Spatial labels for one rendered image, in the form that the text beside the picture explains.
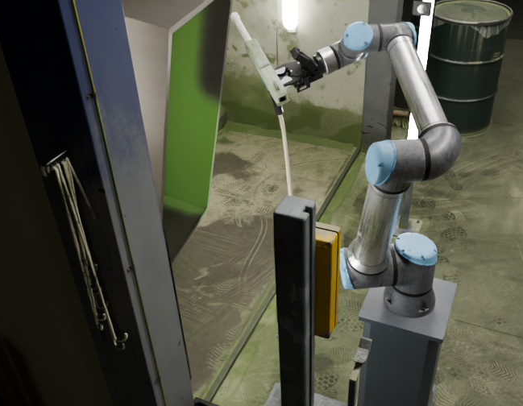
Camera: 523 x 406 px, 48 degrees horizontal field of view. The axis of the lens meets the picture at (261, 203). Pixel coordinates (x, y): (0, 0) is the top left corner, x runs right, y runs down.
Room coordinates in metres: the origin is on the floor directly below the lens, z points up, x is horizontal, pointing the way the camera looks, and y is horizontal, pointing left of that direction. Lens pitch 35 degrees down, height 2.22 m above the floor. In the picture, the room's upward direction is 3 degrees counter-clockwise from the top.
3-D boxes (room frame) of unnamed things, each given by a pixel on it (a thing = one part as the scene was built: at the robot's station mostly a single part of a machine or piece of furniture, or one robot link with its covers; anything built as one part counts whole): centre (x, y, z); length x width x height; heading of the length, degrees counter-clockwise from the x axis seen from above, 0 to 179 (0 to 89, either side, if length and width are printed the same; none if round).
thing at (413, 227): (2.80, -0.86, 0.01); 0.20 x 0.20 x 0.01; 64
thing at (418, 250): (1.56, -0.53, 0.83); 0.17 x 0.15 x 0.18; 92
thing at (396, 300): (1.56, -0.54, 0.69); 0.19 x 0.19 x 0.10
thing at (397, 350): (1.56, -0.54, 0.32); 0.31 x 0.31 x 0.64; 64
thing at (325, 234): (0.86, -0.08, 1.42); 0.12 x 0.06 x 0.26; 64
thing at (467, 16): (4.17, -1.58, 0.86); 0.54 x 0.54 x 0.01
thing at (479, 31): (4.16, -1.58, 0.44); 0.59 x 0.58 x 0.89; 168
